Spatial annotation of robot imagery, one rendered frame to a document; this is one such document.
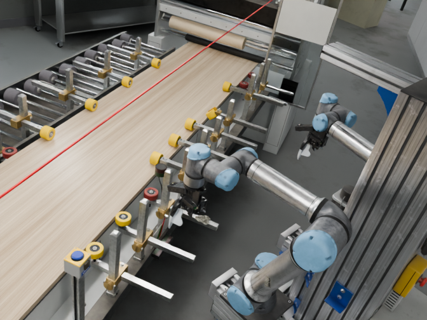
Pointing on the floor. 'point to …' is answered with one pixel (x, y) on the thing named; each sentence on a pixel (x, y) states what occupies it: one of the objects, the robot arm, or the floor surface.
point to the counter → (362, 12)
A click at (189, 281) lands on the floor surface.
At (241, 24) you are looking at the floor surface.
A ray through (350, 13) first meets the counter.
